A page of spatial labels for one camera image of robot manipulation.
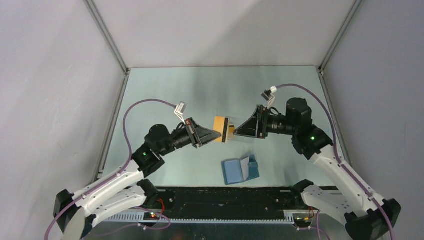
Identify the right aluminium frame rail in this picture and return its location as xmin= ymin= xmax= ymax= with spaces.
xmin=316 ymin=0 xmax=365 ymax=165

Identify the left aluminium frame rail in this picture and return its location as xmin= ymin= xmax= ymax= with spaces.
xmin=84 ymin=0 xmax=130 ymax=181

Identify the blue card holder wallet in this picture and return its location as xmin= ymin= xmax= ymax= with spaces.
xmin=221 ymin=154 xmax=260 ymax=186

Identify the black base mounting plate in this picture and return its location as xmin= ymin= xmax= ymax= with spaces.
xmin=141 ymin=187 xmax=310 ymax=221

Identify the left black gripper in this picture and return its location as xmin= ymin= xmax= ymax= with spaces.
xmin=158 ymin=117 xmax=221 ymax=156

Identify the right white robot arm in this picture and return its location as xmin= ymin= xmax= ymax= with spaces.
xmin=234 ymin=86 xmax=402 ymax=240

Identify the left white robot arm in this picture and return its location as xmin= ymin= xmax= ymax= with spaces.
xmin=44 ymin=101 xmax=222 ymax=240

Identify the clear acrylic box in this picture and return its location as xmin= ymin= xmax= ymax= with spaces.
xmin=228 ymin=116 xmax=256 ymax=144

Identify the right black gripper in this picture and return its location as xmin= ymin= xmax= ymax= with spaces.
xmin=233 ymin=105 xmax=297 ymax=140

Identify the aluminium frame rail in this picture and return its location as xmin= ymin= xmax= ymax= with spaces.
xmin=84 ymin=0 xmax=130 ymax=181
xmin=316 ymin=0 xmax=365 ymax=165

